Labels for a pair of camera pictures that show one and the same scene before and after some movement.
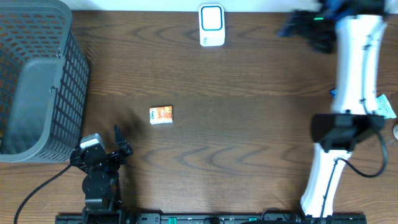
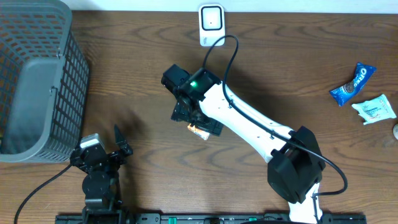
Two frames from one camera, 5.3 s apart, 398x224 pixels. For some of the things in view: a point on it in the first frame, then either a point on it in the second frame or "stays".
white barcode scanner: (212, 25) stays
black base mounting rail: (214, 218) stays
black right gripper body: (321, 30) to (204, 122)
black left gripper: (119, 140) stays
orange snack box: (160, 115) to (203, 134)
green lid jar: (395, 130) stays
